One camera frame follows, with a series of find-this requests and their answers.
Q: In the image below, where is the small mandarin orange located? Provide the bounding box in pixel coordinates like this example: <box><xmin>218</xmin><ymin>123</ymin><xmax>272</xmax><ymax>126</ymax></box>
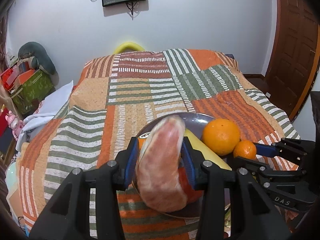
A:
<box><xmin>233</xmin><ymin>140</ymin><xmax>257</xmax><ymax>160</ymax></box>

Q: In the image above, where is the large orange with sticker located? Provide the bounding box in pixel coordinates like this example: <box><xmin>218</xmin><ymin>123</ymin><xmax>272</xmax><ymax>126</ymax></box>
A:
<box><xmin>138</xmin><ymin>137</ymin><xmax>203</xmax><ymax>204</ymax></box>

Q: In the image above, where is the long green sugarcane piece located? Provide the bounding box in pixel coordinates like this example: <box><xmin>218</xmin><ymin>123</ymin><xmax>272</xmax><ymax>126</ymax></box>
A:
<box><xmin>184</xmin><ymin>129</ymin><xmax>232</xmax><ymax>171</ymax></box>

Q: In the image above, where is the peeled pomelo segment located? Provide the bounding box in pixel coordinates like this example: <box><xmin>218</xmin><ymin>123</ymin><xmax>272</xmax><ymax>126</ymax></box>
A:
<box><xmin>136</xmin><ymin>115</ymin><xmax>187</xmax><ymax>213</ymax></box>

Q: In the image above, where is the dark purple plate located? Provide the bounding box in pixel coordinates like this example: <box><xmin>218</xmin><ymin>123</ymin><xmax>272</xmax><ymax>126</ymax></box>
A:
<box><xmin>136</xmin><ymin>112</ymin><xmax>231</xmax><ymax>219</ymax></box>

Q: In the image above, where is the brown wooden door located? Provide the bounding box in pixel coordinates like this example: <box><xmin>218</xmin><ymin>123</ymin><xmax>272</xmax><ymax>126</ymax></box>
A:
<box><xmin>266</xmin><ymin>0</ymin><xmax>319</xmax><ymax>121</ymax></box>

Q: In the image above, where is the pink toy figure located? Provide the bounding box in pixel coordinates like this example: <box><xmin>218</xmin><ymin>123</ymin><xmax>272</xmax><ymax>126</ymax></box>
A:
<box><xmin>5</xmin><ymin>111</ymin><xmax>24</xmax><ymax>141</ymax></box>

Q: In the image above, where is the white cloth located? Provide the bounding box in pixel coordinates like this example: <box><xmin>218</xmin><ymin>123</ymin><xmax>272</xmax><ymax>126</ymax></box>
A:
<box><xmin>16</xmin><ymin>80</ymin><xmax>74</xmax><ymax>152</ymax></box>

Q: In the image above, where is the striped patchwork bedspread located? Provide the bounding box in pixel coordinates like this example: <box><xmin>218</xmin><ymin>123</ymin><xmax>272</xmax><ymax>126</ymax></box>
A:
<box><xmin>18</xmin><ymin>49</ymin><xmax>300</xmax><ymax>239</ymax></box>

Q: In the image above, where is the green patterned box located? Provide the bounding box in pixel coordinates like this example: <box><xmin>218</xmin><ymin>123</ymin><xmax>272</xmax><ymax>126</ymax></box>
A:
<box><xmin>10</xmin><ymin>69</ymin><xmax>54</xmax><ymax>115</ymax></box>

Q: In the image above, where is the grey neck pillow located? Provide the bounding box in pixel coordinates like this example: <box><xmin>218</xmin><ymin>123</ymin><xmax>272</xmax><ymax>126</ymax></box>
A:
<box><xmin>18</xmin><ymin>42</ymin><xmax>56</xmax><ymax>75</ymax></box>

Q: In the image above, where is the yellow pillow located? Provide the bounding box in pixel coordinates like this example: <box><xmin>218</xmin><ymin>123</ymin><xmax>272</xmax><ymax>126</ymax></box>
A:
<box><xmin>113</xmin><ymin>42</ymin><xmax>145</xmax><ymax>54</ymax></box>

